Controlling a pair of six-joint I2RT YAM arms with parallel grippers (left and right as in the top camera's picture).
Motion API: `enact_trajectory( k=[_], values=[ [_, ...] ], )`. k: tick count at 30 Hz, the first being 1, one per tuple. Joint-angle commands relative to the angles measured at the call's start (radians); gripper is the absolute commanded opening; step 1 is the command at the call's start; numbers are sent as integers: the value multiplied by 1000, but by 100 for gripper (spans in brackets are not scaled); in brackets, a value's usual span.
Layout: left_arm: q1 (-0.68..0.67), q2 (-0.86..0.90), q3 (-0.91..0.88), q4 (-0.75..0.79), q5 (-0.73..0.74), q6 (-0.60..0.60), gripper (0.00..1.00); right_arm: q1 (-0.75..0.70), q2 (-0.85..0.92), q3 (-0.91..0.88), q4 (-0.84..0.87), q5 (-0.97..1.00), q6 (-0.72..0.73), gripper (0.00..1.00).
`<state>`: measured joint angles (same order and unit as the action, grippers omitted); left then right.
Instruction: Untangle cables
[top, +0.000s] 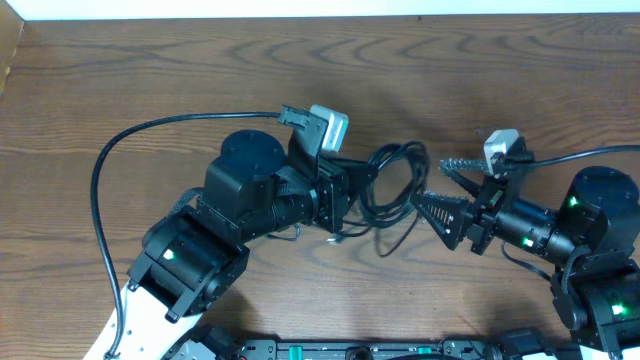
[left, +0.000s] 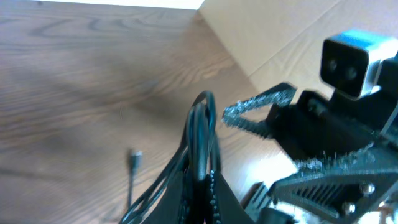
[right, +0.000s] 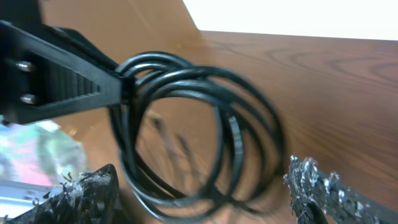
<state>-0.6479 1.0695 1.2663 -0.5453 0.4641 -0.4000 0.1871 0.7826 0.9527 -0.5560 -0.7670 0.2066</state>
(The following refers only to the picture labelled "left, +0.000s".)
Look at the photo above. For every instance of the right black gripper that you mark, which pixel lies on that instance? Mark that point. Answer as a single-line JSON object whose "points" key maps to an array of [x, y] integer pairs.
{"points": [[357, 136]]}

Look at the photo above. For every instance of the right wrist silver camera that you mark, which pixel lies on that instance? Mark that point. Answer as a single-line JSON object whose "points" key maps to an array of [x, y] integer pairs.
{"points": [[351, 61]]}

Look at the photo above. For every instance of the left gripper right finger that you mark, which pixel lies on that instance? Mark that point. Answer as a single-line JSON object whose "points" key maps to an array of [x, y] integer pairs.
{"points": [[222, 207]]}

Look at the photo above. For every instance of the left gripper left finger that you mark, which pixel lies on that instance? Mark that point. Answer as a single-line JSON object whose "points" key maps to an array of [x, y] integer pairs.
{"points": [[173, 208]]}

